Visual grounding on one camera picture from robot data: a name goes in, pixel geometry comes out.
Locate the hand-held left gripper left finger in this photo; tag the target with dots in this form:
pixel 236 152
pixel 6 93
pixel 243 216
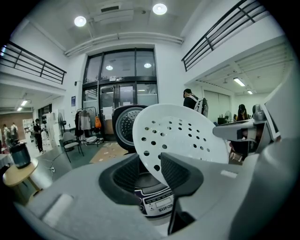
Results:
pixel 70 206

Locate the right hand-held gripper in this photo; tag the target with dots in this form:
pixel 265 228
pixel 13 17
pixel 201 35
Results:
pixel 269 122

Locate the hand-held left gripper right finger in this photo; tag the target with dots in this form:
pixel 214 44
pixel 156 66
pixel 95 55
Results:
pixel 211 185

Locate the white perforated plastic steamer plate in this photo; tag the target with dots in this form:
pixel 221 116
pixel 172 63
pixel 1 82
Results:
pixel 173 112

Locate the purple rice cooker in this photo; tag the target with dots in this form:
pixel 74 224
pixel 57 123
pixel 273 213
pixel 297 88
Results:
pixel 127 126

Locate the black pot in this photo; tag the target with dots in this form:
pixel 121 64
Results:
pixel 20 154

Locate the white grey backpack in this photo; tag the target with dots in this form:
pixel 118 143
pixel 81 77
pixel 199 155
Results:
pixel 201 106

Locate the white power strip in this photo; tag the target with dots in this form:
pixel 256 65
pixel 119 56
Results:
pixel 52 169

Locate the round wooden side table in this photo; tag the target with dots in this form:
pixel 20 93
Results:
pixel 18 174

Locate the grey padded chair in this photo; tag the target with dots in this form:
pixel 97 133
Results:
pixel 70 143

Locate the flattened cardboard sheet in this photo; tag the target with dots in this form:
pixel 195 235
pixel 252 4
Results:
pixel 107 153

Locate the white floor bag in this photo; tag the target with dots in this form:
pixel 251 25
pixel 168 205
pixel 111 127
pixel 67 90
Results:
pixel 90 140

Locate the white storage shelf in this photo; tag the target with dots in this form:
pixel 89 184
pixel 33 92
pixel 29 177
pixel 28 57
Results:
pixel 52 129

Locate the black hanging garment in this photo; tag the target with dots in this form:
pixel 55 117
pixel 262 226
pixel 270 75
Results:
pixel 77 124

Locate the standing floor fan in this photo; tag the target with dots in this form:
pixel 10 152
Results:
pixel 61 120

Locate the grey jacket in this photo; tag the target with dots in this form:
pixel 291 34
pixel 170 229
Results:
pixel 84 119

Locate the orange bag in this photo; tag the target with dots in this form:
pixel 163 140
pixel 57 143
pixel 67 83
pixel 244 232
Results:
pixel 98 122

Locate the black balcony railing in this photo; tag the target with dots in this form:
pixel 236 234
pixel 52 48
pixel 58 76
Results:
pixel 42 70
pixel 209 42

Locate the black clothes rack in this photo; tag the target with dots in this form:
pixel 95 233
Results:
pixel 96 110

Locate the round ceiling lamp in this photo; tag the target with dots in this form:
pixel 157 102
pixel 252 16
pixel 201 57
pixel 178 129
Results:
pixel 159 9
pixel 80 21

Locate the white ceiling pipe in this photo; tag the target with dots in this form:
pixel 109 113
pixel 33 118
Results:
pixel 122 37

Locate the ceiling air conditioner unit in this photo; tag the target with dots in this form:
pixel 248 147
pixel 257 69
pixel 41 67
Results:
pixel 112 14

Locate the blue wall poster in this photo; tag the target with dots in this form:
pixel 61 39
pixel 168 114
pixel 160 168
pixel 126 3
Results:
pixel 73 100

